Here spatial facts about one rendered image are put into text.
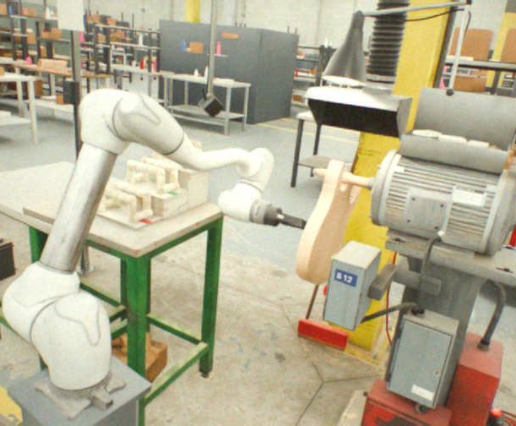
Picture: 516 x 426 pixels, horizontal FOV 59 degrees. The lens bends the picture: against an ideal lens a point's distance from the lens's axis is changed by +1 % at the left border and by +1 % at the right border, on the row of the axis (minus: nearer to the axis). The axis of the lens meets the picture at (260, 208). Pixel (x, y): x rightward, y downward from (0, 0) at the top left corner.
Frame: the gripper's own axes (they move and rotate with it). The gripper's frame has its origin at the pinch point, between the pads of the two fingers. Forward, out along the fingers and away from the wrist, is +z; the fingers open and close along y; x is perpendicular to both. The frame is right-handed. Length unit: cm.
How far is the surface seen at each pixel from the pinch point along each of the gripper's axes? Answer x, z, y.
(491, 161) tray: 29, 46, 19
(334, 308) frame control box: -22.2, 17.9, 22.5
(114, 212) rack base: -18, -84, 6
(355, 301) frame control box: -18.1, 23.2, 24.7
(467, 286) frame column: -4.0, 48.4, 4.2
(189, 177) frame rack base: 7, -66, -10
